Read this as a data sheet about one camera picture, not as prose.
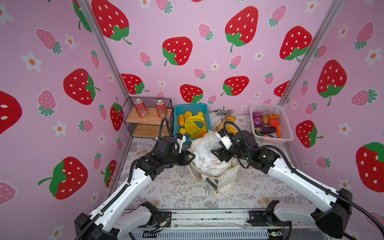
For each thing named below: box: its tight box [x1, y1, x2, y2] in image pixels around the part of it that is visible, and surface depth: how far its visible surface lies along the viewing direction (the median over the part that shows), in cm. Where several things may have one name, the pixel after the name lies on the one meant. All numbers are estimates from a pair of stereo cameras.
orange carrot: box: [276, 125, 282, 139], surface depth 109 cm
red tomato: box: [269, 118, 280, 128], surface depth 109 cm
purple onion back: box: [252, 111, 262, 118], surface depth 117 cm
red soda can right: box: [155, 99, 167, 118], surface depth 92 cm
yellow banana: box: [184, 115, 208, 139], surface depth 113 cm
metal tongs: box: [215, 110, 234, 120], surface depth 122 cm
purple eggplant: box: [254, 127, 277, 136], surface depth 107 cm
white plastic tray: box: [209, 111, 238, 129], surface depth 121 cm
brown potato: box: [261, 115, 270, 125], surface depth 113 cm
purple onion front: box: [253, 117, 263, 127], surface depth 113 cm
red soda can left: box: [134, 99, 149, 118], surface depth 93 cm
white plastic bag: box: [193, 137, 233, 178], surface depth 77 cm
